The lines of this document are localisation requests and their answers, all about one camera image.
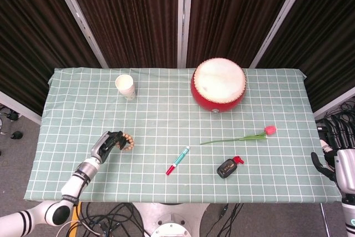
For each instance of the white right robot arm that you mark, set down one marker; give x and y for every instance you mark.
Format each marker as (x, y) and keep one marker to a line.
(349, 217)

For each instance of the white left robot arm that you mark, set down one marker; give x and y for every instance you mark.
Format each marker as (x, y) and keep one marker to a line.
(72, 185)

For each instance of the black ink bottle red cap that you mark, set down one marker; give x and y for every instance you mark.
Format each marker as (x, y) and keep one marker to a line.
(226, 169)

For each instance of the artificial pink tulip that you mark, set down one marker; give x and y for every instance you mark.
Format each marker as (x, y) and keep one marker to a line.
(270, 129)

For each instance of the red drum with white skin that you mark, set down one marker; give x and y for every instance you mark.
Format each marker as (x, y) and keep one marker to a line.
(219, 81)

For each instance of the green checked tablecloth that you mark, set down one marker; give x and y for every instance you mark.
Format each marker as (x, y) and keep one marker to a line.
(166, 115)

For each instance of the white metal table frame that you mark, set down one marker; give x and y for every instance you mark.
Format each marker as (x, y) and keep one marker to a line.
(325, 220)

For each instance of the black caster wheel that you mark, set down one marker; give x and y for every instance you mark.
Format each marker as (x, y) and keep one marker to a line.
(12, 115)
(16, 135)

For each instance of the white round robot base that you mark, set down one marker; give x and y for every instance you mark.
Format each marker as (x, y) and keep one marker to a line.
(169, 220)

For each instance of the green marker with red cap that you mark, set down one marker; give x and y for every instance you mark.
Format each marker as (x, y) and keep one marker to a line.
(180, 159)

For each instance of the stack of white paper cups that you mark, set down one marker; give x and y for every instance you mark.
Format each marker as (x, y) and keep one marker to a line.
(124, 83)

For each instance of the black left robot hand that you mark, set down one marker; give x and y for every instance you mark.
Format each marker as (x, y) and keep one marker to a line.
(102, 148)

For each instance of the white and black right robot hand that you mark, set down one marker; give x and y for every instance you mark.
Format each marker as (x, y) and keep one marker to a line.
(346, 167)

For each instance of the dark folding screen panel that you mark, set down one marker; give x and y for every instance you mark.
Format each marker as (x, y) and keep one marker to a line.
(327, 40)
(133, 20)
(33, 40)
(235, 15)

